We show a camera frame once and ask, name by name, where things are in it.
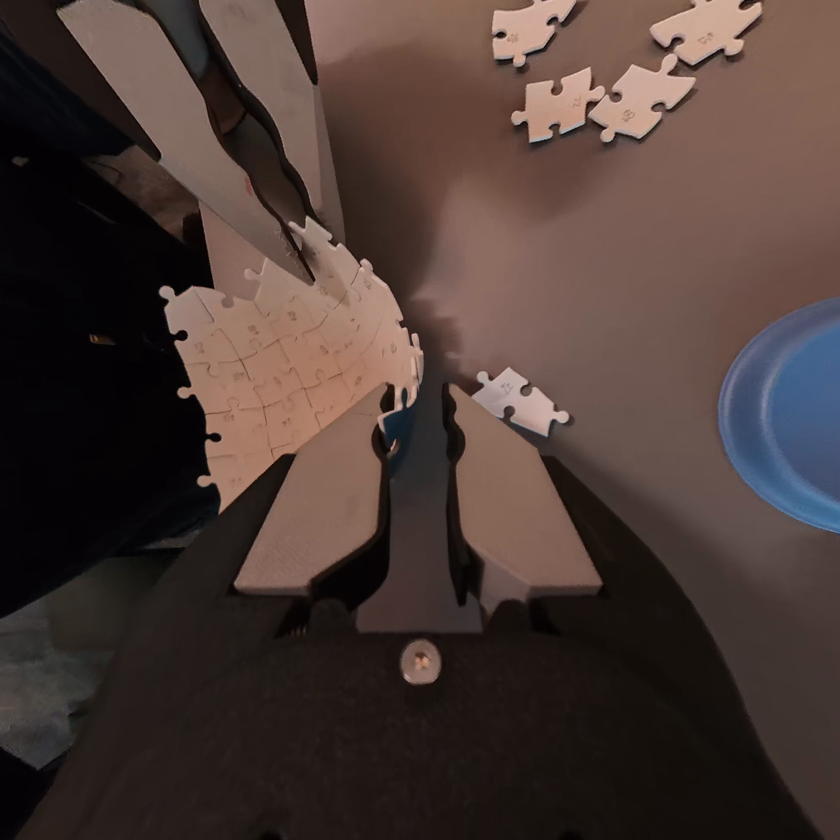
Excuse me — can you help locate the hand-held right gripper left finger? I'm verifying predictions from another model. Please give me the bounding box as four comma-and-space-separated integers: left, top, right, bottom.
233, 382, 398, 611

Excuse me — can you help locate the blue round plastic dish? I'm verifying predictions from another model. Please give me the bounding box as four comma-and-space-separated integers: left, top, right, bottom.
718, 298, 840, 534

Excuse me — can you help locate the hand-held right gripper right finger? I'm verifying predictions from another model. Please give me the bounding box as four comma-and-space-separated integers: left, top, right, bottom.
444, 382, 604, 616

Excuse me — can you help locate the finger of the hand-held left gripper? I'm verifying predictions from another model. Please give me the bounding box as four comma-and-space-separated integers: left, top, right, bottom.
197, 0, 347, 245
56, 0, 316, 290

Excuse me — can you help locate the partly built white puzzle ball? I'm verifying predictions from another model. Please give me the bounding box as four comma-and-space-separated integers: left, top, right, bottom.
159, 218, 426, 506

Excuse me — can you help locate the white puzzle piece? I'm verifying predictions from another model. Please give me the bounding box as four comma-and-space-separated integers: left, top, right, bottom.
649, 0, 764, 67
491, 0, 578, 68
471, 366, 571, 438
588, 54, 697, 144
511, 66, 606, 145

